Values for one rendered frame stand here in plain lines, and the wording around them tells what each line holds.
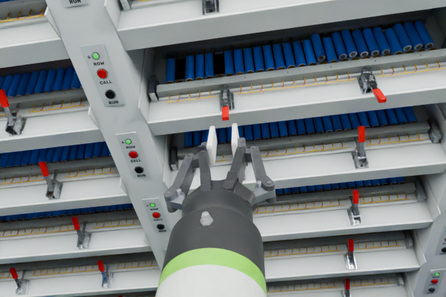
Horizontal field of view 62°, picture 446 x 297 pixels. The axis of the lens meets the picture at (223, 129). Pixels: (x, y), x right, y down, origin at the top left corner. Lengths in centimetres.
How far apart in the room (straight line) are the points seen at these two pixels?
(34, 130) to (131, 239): 39
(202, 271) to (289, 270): 84
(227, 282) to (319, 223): 70
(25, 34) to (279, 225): 69
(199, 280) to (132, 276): 91
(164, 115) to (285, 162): 29
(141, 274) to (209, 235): 88
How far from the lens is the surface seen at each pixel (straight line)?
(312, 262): 113
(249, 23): 63
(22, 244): 118
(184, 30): 64
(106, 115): 74
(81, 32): 67
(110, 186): 90
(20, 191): 102
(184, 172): 47
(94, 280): 124
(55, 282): 130
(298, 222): 97
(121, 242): 104
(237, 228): 34
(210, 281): 29
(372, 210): 101
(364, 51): 78
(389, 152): 88
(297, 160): 84
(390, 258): 117
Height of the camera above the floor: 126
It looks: 36 degrees down
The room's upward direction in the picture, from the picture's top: 10 degrees counter-clockwise
